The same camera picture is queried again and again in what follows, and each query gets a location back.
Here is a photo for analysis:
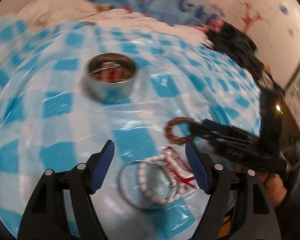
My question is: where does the brown beaded bracelet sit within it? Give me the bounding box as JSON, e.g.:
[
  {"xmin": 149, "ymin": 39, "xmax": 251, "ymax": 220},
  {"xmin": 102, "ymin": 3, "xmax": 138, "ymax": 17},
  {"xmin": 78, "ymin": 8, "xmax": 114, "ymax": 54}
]
[{"xmin": 164, "ymin": 117, "xmax": 198, "ymax": 145}]

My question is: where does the red string bracelet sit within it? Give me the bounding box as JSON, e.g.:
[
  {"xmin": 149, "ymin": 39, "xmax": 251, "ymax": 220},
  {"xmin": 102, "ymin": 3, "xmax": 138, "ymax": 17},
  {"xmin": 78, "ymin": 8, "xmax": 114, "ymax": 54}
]
[{"xmin": 162, "ymin": 146, "xmax": 198, "ymax": 190}]

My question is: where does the white pearl bracelet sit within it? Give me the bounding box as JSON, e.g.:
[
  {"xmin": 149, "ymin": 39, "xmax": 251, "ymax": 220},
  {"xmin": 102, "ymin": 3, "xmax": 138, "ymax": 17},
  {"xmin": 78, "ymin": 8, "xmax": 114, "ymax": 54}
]
[{"xmin": 137, "ymin": 153, "xmax": 183, "ymax": 207}]

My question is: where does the silver metal bangle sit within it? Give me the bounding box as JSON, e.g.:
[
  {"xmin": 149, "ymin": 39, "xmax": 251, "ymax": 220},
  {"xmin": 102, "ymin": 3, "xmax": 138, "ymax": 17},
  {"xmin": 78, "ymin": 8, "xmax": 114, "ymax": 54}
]
[{"xmin": 117, "ymin": 160, "xmax": 178, "ymax": 211}]

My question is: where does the person's right hand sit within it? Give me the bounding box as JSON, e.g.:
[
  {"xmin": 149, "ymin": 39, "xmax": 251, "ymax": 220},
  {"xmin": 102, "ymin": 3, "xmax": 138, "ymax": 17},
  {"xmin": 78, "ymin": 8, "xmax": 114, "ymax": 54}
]
[{"xmin": 255, "ymin": 171, "xmax": 287, "ymax": 207}]

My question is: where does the black clothing pile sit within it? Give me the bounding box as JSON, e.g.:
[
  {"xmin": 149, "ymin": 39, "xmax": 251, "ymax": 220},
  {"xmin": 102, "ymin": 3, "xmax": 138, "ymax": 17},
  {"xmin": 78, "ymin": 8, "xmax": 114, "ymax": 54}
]
[{"xmin": 206, "ymin": 23, "xmax": 283, "ymax": 92}]

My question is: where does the blue white checkered plastic cloth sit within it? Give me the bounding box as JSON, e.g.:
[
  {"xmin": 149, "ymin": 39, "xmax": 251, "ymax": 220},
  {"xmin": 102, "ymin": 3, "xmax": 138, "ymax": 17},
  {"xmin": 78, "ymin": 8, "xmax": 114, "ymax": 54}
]
[{"xmin": 0, "ymin": 16, "xmax": 260, "ymax": 239}]

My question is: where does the round silver metal tin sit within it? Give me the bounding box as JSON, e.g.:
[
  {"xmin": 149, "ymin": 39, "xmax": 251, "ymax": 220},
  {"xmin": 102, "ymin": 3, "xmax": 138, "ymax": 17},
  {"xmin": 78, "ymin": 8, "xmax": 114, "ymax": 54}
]
[{"xmin": 83, "ymin": 53, "xmax": 138, "ymax": 104}]

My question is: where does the white cabinet with tree decal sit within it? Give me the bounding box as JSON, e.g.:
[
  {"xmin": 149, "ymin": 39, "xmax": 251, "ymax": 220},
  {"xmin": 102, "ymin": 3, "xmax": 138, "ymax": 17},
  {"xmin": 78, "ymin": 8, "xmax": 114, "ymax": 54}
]
[{"xmin": 226, "ymin": 0, "xmax": 300, "ymax": 88}]

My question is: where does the small silver tin lid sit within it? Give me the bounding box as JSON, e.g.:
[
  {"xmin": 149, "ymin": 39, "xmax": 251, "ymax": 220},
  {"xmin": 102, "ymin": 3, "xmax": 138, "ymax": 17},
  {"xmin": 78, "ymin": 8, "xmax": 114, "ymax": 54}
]
[{"xmin": 82, "ymin": 22, "xmax": 96, "ymax": 26}]

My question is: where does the white striped duvet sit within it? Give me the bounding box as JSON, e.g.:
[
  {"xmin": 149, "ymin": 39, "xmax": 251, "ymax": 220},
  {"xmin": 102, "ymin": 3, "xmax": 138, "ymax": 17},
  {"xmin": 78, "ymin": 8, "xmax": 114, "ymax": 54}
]
[{"xmin": 17, "ymin": 0, "xmax": 214, "ymax": 48}]

